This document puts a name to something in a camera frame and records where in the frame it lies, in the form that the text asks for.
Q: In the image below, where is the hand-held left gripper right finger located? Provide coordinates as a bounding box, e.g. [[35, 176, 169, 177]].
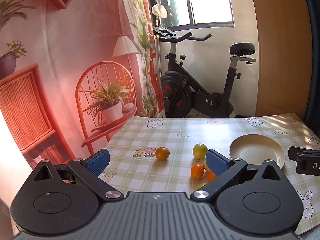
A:
[[191, 149, 288, 202]]

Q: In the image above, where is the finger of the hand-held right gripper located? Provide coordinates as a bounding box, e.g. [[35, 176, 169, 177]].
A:
[[288, 146, 320, 161]]

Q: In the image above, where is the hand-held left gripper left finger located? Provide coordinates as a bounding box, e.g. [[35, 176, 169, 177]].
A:
[[27, 149, 124, 202]]

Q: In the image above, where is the small orange tangerine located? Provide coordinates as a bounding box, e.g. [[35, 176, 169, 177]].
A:
[[190, 164, 204, 180]]

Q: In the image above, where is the yellow-green round fruit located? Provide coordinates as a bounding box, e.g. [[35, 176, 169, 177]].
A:
[[192, 143, 208, 159]]

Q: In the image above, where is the cream round plate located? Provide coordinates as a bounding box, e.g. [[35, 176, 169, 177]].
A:
[[229, 134, 285, 169]]

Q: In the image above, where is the round orange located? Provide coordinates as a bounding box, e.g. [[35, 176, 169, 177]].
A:
[[155, 147, 170, 161]]

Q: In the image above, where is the green checked tablecloth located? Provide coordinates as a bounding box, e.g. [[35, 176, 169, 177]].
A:
[[97, 112, 320, 235]]

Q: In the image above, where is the black exercise bike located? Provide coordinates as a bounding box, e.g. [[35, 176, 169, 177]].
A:
[[152, 26, 257, 118]]

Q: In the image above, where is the wooden panel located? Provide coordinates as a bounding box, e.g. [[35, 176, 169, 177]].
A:
[[249, 0, 312, 118]]

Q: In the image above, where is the dark curtain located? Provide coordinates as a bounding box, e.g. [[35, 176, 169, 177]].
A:
[[300, 0, 320, 140]]

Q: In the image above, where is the printed backdrop cloth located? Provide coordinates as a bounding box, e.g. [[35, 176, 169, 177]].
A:
[[0, 0, 160, 170]]

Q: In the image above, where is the white cloth bundle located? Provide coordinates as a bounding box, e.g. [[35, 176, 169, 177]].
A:
[[151, 4, 168, 18]]

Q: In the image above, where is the window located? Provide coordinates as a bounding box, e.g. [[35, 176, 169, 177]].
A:
[[146, 0, 235, 29]]

